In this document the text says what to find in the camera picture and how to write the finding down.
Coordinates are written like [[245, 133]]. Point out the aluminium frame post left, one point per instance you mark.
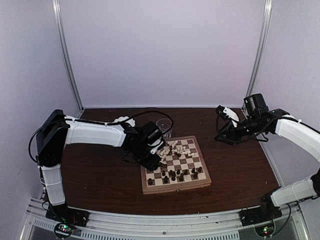
[[56, 5]]

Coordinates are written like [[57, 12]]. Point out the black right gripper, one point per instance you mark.
[[229, 131]]

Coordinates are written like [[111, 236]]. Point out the pile of white chess pieces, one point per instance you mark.
[[178, 150]]

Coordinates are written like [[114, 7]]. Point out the wooden chess board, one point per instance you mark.
[[182, 167]]

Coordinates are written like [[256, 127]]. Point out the clear drinking glass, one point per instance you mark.
[[165, 125]]

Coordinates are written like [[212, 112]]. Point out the dark chess piece corner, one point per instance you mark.
[[150, 181]]

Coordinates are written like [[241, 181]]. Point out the aluminium front rail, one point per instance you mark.
[[224, 225]]

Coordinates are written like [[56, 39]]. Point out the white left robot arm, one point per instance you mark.
[[60, 130]]

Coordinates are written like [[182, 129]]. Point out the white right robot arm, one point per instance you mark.
[[284, 125]]

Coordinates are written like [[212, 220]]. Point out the pile of dark chess pieces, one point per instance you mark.
[[163, 165]]

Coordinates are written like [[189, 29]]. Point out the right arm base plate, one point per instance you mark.
[[254, 216]]

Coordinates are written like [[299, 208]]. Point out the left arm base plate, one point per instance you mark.
[[69, 216]]

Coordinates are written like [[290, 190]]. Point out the white scalloped bowl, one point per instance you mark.
[[125, 119]]

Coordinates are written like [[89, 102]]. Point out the aluminium frame post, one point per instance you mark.
[[56, 5], [264, 30]]

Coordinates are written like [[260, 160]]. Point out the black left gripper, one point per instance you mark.
[[151, 165]]

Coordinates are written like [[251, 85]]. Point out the aluminium frame post right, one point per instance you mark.
[[264, 30]]

